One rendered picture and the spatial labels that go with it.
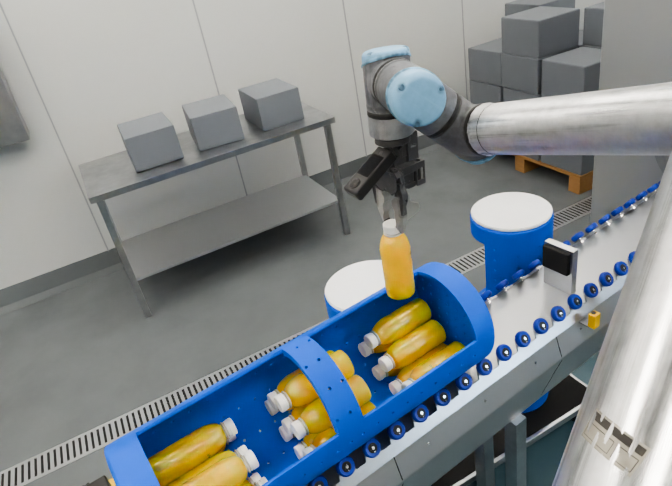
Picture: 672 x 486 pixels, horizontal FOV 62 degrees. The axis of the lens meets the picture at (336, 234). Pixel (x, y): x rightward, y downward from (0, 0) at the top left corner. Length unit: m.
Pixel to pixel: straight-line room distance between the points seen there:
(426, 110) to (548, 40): 3.47
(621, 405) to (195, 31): 4.05
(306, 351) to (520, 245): 0.99
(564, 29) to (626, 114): 3.73
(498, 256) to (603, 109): 1.28
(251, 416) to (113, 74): 3.16
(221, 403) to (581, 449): 1.05
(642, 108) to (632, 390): 0.41
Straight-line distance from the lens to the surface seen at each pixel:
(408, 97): 0.93
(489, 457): 2.16
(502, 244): 1.98
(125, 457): 1.18
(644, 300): 0.44
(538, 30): 4.31
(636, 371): 0.43
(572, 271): 1.79
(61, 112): 4.23
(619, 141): 0.77
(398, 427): 1.40
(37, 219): 4.44
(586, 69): 4.10
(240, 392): 1.39
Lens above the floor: 2.03
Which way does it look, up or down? 29 degrees down
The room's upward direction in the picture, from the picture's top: 11 degrees counter-clockwise
